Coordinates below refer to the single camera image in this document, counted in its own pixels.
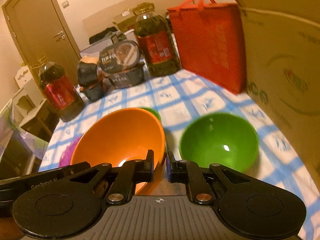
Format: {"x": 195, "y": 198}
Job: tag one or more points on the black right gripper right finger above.
{"x": 202, "y": 184}

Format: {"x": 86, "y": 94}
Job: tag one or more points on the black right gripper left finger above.
{"x": 127, "y": 176}

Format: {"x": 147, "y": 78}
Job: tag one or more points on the orange plastic bowl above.
{"x": 123, "y": 135}

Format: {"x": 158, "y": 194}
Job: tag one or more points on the small green plastic bowl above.
{"x": 220, "y": 138}

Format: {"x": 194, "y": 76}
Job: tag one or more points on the large green plastic bowl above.
{"x": 152, "y": 111}

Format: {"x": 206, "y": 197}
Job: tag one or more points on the pink translucent plastic plates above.
{"x": 66, "y": 156}

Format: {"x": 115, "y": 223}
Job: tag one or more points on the blue checked tablecloth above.
{"x": 183, "y": 97}

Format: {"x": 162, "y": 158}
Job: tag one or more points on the dark instant food cup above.
{"x": 96, "y": 91}

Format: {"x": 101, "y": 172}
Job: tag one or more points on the black instant rice box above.
{"x": 128, "y": 78}

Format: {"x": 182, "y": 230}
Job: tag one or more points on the left cooking oil bottle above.
{"x": 59, "y": 90}

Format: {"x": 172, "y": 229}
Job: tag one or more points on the cooking oil bottle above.
{"x": 155, "y": 41}
{"x": 59, "y": 90}

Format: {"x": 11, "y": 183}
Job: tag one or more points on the tilted dark food cup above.
{"x": 87, "y": 71}

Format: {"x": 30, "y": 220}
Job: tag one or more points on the chair with checked cloth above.
{"x": 21, "y": 151}

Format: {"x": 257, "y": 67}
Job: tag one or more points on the tilted instant rice bowl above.
{"x": 120, "y": 56}

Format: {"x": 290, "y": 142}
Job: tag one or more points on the right cooking oil bottle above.
{"x": 155, "y": 41}

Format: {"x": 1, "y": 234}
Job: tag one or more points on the white wooden chair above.
{"x": 32, "y": 112}

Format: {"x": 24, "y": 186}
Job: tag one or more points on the red tote bag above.
{"x": 210, "y": 41}

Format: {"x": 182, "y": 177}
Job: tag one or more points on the background cardboard box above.
{"x": 125, "y": 21}

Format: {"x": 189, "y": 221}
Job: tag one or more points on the brown wooden door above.
{"x": 40, "y": 31}

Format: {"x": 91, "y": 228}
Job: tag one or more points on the large cardboard box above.
{"x": 282, "y": 60}

